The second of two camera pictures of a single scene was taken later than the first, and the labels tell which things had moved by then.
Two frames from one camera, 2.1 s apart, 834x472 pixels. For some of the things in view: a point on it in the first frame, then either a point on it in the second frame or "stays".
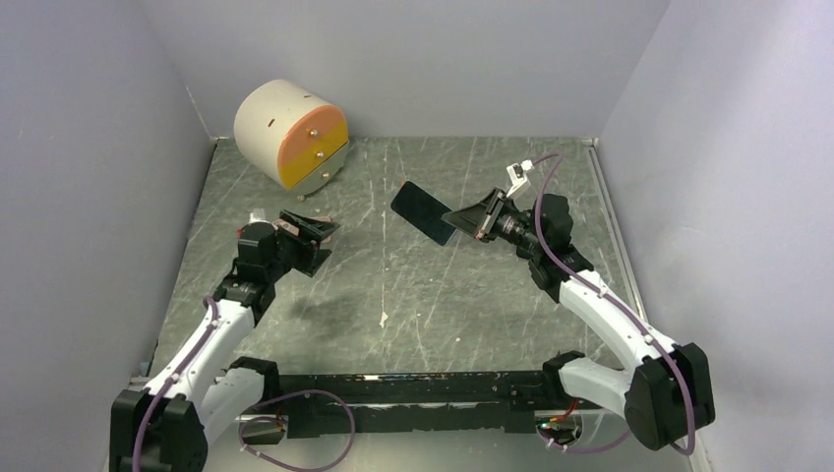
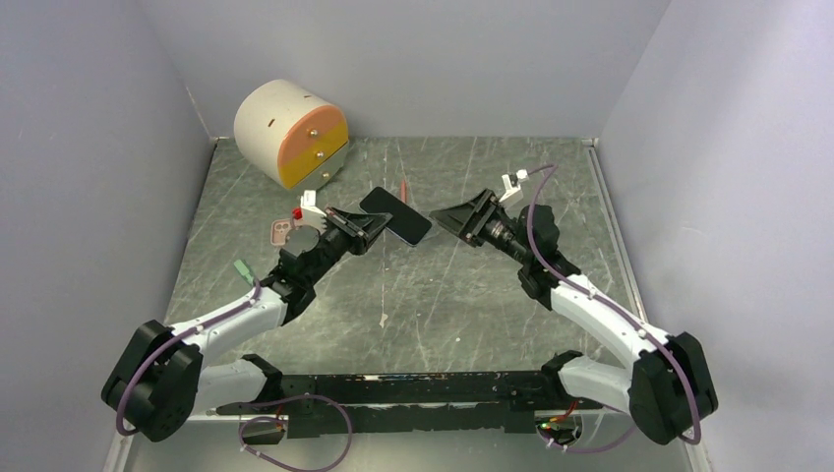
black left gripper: x=313 y=230 → x=360 y=229
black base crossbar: x=320 y=404 stays
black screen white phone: x=424 y=211 → x=405 y=222
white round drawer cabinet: x=289 y=136 stays
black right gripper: x=479 y=220 stays
